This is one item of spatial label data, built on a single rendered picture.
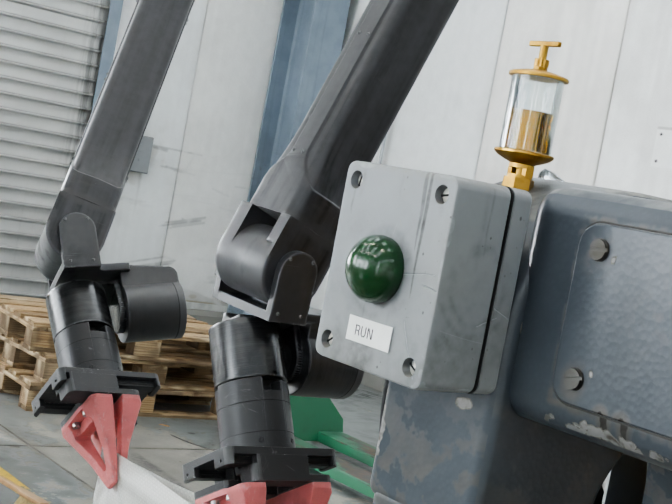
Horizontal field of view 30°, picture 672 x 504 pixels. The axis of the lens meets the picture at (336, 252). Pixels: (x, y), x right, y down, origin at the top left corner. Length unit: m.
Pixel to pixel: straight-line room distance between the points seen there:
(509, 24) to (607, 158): 1.27
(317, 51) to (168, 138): 1.25
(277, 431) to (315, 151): 0.21
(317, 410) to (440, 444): 5.79
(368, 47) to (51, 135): 7.68
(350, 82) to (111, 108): 0.38
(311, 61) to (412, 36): 8.17
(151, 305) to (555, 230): 0.72
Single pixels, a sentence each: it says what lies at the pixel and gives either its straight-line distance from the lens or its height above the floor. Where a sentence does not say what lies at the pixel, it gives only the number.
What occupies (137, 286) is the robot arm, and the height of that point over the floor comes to 1.19.
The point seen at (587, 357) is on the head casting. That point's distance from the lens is 0.52.
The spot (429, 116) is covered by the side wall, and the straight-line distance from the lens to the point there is 8.55.
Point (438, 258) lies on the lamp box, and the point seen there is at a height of 1.30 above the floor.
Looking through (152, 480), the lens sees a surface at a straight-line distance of 1.07.
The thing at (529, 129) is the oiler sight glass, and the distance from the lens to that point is 0.60.
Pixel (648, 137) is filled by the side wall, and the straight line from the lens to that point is 7.24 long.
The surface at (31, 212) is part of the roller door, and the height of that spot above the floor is 0.76.
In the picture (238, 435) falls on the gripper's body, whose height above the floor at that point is 1.12.
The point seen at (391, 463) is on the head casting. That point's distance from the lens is 0.60.
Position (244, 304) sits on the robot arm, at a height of 1.21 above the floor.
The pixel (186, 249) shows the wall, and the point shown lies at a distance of 9.27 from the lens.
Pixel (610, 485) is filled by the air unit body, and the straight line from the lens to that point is 0.77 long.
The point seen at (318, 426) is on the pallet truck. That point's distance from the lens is 6.36.
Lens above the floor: 1.32
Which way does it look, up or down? 3 degrees down
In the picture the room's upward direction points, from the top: 11 degrees clockwise
